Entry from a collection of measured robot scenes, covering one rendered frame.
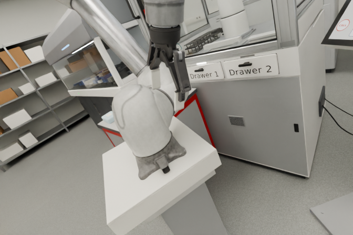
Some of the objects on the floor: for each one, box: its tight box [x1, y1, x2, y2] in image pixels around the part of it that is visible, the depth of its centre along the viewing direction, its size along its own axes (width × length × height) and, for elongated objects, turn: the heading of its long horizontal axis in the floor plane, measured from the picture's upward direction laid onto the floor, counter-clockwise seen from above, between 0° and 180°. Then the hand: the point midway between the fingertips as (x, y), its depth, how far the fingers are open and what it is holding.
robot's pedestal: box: [145, 170, 231, 235], centre depth 85 cm, size 30×30×76 cm
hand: (166, 95), depth 54 cm, fingers open, 13 cm apart
